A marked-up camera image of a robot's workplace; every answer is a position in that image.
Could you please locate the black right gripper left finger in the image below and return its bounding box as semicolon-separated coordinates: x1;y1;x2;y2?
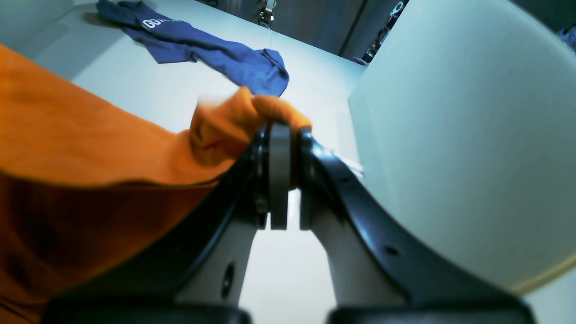
42;122;291;324

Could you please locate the blue t-shirt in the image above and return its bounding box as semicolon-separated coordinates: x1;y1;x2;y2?
95;0;290;97

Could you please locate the white curved panel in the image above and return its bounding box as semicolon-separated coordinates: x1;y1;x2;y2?
348;0;576;293

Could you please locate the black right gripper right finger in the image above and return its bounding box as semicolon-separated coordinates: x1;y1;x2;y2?
297;129;535;324

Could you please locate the orange t-shirt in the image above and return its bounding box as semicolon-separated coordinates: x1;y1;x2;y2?
0;46;312;324

